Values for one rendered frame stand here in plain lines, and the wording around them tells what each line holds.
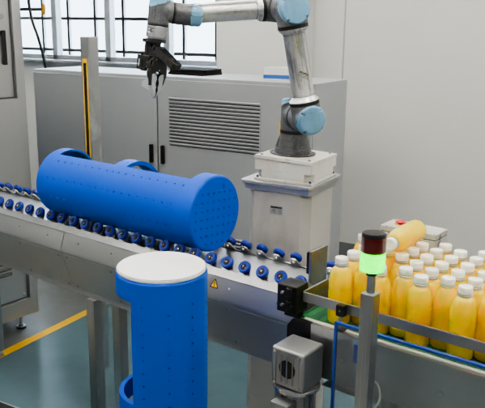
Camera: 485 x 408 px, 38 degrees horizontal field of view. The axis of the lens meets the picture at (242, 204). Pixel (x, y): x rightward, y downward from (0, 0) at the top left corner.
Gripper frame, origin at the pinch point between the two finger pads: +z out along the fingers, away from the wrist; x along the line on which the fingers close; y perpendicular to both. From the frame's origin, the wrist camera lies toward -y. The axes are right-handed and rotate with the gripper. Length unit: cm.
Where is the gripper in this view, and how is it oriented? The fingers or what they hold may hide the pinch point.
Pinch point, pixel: (155, 95)
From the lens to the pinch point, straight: 260.4
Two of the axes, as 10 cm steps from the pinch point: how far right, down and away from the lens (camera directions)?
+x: -5.9, 1.1, -8.0
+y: -8.0, -2.3, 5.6
